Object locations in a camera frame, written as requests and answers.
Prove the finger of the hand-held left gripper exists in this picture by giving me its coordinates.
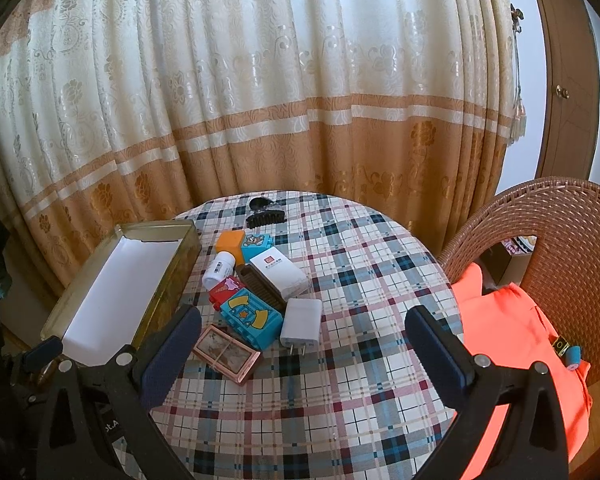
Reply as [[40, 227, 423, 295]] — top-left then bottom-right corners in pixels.
[[10, 336, 65, 386]]

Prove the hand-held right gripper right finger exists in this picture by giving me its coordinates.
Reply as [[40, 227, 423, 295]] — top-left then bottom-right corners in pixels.
[[404, 304, 571, 480]]

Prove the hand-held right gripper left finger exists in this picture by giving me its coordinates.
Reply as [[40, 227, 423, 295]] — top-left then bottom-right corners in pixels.
[[36, 304, 203, 480]]

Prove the pink compact case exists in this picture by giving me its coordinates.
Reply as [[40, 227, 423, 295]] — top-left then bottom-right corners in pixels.
[[192, 324, 262, 386]]

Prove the red toy block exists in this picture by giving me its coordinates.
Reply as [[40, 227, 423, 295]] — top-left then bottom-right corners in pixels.
[[208, 277, 248, 316]]

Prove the blue yellow print toy block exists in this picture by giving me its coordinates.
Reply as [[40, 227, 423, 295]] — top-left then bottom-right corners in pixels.
[[220, 287, 285, 352]]

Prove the gold tin box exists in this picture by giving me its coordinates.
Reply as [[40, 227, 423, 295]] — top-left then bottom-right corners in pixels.
[[40, 220, 202, 367]]

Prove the small white bottle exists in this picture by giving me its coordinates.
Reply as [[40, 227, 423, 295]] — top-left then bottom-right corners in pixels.
[[202, 252, 237, 291]]

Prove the brown comb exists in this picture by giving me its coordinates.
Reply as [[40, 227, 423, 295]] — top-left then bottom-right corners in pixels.
[[235, 264, 287, 313]]

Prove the orange toy block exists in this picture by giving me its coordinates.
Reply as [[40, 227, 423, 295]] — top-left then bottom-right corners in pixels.
[[215, 230, 246, 264]]

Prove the white charger plug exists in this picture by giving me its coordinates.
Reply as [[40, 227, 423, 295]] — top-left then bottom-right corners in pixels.
[[279, 298, 323, 356]]

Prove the blue bear print toy block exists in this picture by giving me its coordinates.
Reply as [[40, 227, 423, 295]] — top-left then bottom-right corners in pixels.
[[240, 233, 277, 264]]

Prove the white box with red label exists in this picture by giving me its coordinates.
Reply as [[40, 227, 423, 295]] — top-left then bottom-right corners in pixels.
[[248, 248, 311, 298]]

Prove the orange cloth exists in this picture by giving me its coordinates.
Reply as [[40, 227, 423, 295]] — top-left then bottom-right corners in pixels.
[[445, 262, 593, 480]]

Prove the plaid tablecloth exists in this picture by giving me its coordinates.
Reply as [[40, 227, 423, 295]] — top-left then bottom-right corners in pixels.
[[80, 190, 465, 480]]

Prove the printed packet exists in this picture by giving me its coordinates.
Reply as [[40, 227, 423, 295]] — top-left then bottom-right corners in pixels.
[[500, 234, 538, 258]]

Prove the black hair clip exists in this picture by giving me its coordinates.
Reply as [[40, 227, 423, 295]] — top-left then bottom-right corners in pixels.
[[245, 195, 287, 228]]

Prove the brown wicker chair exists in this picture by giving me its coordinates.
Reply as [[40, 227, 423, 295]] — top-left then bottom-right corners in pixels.
[[437, 176, 600, 401]]

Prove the curtain tassel tieback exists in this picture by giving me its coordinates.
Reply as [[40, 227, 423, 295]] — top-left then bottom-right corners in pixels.
[[507, 4, 528, 148]]

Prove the cream and orange curtain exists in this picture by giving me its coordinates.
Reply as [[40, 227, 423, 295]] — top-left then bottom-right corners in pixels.
[[0, 0, 528, 301]]

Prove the wooden door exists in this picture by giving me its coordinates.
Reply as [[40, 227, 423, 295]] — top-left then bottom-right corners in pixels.
[[525, 0, 600, 181]]

